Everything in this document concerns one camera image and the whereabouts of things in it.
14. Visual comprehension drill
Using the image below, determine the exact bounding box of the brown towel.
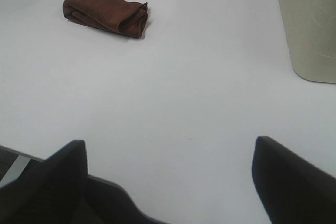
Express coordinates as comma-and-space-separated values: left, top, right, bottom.
62, 0, 148, 38

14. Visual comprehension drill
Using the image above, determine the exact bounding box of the beige plastic bin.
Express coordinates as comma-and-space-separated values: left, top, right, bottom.
278, 0, 335, 83

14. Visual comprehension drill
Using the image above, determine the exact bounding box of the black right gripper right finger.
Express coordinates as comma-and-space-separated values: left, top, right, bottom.
251, 136, 335, 223

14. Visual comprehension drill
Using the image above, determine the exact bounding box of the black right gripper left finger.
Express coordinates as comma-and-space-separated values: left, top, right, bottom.
1, 140, 157, 223

